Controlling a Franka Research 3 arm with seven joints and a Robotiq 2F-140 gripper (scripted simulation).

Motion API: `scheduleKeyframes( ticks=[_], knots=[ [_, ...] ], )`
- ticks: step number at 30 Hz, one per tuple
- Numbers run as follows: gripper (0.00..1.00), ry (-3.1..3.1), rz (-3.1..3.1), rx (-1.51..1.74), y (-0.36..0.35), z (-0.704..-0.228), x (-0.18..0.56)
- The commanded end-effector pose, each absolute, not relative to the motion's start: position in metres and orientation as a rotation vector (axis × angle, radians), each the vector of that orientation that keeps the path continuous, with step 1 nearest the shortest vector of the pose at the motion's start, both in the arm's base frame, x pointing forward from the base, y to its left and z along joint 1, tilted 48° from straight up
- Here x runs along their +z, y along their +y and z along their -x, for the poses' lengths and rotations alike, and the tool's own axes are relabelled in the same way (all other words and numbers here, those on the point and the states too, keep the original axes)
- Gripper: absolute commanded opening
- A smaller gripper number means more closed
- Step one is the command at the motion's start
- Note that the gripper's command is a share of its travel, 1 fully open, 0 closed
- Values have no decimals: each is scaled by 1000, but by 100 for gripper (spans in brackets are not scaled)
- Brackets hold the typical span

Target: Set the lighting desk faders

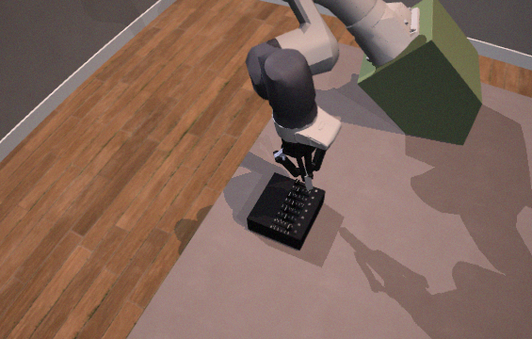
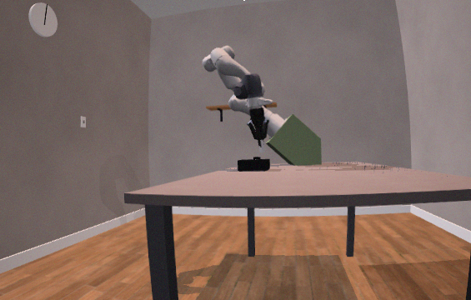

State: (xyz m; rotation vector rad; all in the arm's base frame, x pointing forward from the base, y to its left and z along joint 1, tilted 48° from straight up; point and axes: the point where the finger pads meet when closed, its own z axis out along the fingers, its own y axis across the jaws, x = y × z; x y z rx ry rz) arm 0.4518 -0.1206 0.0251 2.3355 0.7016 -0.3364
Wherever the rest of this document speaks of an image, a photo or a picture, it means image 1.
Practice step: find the black lighting desk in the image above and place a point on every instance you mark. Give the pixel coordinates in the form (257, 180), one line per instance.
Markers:
(285, 202)

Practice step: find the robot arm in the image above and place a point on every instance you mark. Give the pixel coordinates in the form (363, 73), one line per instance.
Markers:
(284, 77)

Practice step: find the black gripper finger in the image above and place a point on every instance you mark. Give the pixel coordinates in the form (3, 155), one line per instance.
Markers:
(317, 161)
(281, 158)

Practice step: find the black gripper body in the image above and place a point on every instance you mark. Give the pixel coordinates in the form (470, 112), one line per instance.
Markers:
(290, 148)

